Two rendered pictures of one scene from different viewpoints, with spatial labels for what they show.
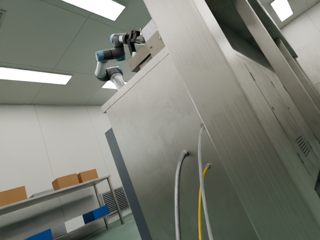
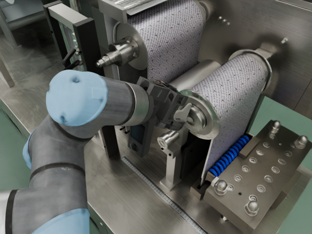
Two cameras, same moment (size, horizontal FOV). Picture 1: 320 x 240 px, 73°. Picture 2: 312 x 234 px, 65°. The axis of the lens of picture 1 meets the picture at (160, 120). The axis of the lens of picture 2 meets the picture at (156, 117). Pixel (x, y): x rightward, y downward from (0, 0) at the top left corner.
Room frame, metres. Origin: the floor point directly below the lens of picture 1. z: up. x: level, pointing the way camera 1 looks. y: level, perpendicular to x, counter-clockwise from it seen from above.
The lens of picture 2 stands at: (1.25, 0.30, 1.71)
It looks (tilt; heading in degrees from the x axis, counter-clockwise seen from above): 47 degrees down; 278
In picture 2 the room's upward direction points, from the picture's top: straight up
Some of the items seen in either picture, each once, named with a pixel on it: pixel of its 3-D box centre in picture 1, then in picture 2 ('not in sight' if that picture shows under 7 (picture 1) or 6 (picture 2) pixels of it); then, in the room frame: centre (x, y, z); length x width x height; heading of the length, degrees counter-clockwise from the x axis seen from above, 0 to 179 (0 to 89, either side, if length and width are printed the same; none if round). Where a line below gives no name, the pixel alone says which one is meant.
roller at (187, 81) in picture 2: not in sight; (188, 92); (1.23, -0.32, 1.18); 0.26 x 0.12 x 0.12; 53
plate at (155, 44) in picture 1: (157, 45); (286, 190); (0.89, -0.13, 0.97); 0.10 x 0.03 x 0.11; 53
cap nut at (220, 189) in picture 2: not in sight; (221, 186); (1.11, -0.06, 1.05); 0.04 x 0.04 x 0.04
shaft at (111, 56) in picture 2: not in sight; (106, 60); (1.46, -0.23, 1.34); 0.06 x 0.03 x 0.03; 53
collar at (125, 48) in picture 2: not in sight; (123, 51); (1.43, -0.28, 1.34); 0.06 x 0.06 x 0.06; 53
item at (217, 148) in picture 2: not in sight; (228, 139); (1.09, -0.21, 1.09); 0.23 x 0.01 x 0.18; 53
